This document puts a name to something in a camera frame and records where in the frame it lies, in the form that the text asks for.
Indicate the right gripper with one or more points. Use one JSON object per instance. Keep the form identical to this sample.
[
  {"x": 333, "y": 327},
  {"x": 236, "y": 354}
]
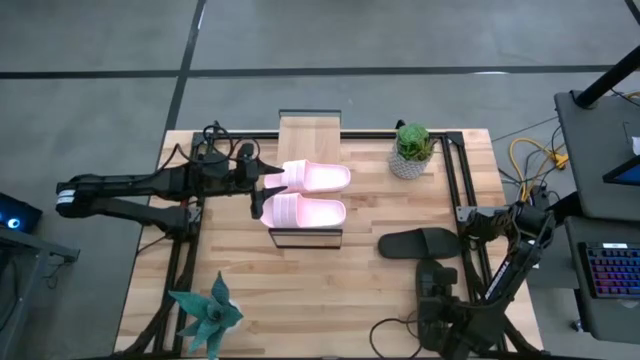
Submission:
[{"x": 440, "y": 287}]

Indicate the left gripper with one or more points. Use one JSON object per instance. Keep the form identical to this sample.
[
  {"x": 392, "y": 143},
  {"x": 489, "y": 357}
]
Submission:
[{"x": 225, "y": 175}]

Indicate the black slide sandal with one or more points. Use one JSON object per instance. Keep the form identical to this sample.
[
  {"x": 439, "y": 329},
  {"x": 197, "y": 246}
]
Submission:
[
  {"x": 415, "y": 244},
  {"x": 424, "y": 264}
]

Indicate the pink slide sandal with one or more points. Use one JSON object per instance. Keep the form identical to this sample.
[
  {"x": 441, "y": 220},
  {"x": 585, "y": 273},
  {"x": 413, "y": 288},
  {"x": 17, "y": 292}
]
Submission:
[
  {"x": 320, "y": 176},
  {"x": 315, "y": 212}
]

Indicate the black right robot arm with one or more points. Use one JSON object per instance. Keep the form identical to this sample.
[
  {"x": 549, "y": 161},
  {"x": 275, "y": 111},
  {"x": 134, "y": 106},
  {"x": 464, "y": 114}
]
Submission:
[{"x": 515, "y": 270}]

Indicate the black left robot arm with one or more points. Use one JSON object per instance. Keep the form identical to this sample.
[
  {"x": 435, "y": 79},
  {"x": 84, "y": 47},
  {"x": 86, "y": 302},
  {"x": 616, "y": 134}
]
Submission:
[{"x": 125, "y": 185}]

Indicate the teal artificial agave plant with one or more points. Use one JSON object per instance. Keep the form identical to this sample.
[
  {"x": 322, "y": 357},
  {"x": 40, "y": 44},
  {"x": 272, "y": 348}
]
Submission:
[{"x": 212, "y": 315}]

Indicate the black pole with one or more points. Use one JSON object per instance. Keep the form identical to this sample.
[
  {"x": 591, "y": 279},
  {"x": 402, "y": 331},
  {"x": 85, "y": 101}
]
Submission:
[
  {"x": 560, "y": 202},
  {"x": 607, "y": 77}
]

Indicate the green succulent in patterned pot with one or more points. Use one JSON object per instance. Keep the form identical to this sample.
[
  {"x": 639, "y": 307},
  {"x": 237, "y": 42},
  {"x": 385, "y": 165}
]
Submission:
[{"x": 412, "y": 142}]

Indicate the backlit computer keyboard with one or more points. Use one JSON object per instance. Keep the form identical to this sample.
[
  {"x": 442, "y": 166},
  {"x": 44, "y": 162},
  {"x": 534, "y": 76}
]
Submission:
[{"x": 612, "y": 272}]

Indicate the grey desk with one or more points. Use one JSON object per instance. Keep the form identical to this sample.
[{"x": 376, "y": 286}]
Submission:
[
  {"x": 610, "y": 320},
  {"x": 590, "y": 150}
]

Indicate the blue lit screen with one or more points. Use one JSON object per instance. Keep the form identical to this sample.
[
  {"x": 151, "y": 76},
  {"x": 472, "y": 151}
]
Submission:
[{"x": 627, "y": 175}]

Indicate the computer case with blue light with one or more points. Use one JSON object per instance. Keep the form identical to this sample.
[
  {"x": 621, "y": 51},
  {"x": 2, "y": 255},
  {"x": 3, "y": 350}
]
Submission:
[{"x": 20, "y": 215}]

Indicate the grey metal cart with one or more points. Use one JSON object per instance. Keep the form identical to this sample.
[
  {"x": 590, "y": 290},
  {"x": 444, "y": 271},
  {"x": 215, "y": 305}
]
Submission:
[{"x": 20, "y": 300}]

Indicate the wooden shelf with black frame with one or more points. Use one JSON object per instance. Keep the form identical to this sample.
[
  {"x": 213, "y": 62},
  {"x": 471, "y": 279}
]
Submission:
[{"x": 309, "y": 140}]

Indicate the black aluminium table frame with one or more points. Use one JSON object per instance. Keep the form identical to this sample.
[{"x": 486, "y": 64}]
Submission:
[{"x": 367, "y": 135}]

